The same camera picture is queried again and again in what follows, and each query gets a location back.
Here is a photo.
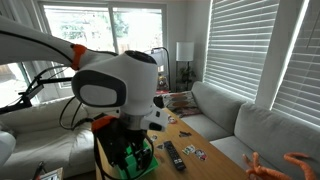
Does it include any orange cable clamp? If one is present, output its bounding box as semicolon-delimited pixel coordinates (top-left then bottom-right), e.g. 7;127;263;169
70;43;88;71

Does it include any orange octopus plush toy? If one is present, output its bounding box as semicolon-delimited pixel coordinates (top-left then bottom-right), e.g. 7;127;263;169
242;151;318;180

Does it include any floor lamp with cylinder shade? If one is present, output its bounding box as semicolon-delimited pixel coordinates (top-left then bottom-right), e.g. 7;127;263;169
174;41;196;93

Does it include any potted green plant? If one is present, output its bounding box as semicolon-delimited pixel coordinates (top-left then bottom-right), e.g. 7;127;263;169
178;65;196;91

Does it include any black remote control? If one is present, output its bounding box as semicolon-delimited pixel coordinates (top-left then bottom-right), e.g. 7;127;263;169
163;140;187;172

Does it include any wrist camera with orange mount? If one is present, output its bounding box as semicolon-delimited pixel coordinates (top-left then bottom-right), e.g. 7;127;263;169
91;114;128;168

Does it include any arc lamp with white shade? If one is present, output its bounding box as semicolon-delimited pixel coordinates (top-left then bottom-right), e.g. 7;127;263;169
149;46;171;91

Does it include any white rounded housing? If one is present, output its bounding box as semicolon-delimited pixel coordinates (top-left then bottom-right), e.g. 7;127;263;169
0;130;17;168

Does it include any small seated toy figure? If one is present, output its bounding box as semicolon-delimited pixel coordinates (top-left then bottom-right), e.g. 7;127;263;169
156;75;170;96

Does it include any white sofa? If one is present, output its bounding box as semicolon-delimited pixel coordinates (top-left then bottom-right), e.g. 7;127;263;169
0;96;161;179

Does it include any white window blind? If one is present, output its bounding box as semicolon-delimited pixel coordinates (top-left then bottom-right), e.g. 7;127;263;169
271;0;320;126
203;0;279;101

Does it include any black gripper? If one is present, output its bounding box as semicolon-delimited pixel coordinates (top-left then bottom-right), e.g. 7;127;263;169
124;128;153;172

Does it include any oval patterned cushion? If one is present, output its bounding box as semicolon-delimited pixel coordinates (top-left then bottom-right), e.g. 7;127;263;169
162;90;198;111

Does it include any black camera stand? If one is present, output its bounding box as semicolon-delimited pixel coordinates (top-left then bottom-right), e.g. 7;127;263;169
0;68;73;116

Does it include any green plastic lunchbox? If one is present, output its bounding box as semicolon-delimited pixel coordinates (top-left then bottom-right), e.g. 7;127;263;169
114;139;160;180

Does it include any sliding glass window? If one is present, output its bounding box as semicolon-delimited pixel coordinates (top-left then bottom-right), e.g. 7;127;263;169
37;2;168;101

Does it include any grey sectional sofa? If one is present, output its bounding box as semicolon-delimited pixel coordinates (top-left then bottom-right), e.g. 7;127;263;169
181;80;320;180

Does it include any red patterned cushion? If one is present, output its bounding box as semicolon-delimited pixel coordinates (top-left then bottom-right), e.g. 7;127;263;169
173;105;203;120

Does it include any small dark sticker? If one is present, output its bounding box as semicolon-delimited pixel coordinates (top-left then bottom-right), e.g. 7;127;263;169
178;130;193;138

